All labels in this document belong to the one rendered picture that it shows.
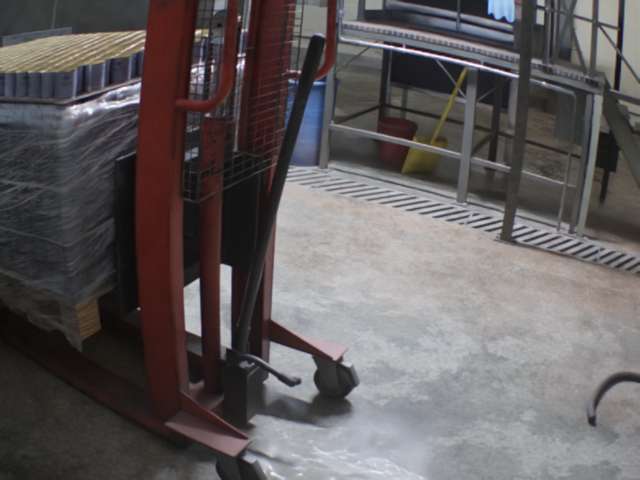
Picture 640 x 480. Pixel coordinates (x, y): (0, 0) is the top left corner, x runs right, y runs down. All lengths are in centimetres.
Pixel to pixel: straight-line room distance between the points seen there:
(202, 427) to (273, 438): 36
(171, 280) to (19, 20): 486
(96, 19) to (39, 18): 87
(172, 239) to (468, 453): 122
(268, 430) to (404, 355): 76
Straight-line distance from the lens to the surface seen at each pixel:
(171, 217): 176
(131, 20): 514
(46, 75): 176
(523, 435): 244
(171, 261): 180
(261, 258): 197
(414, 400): 254
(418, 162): 497
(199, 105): 162
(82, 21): 557
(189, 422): 201
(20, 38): 391
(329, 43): 203
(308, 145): 489
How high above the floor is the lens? 147
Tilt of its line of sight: 22 degrees down
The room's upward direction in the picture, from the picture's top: 5 degrees clockwise
